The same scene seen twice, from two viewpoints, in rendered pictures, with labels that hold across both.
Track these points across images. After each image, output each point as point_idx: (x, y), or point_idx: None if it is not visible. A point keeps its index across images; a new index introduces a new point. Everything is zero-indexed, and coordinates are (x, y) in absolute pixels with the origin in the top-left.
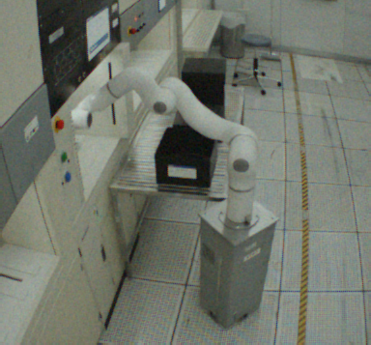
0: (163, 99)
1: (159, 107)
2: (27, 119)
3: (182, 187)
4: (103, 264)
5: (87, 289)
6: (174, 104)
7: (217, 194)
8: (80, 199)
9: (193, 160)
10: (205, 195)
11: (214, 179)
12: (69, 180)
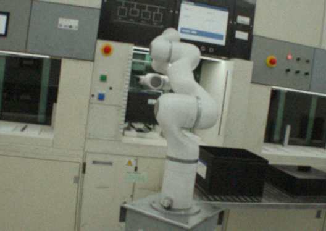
0: (153, 41)
1: (149, 48)
2: (66, 15)
3: (195, 185)
4: (117, 222)
5: (71, 205)
6: (161, 51)
7: (202, 197)
8: (113, 133)
9: (207, 155)
10: (194, 193)
11: (225, 196)
12: (99, 97)
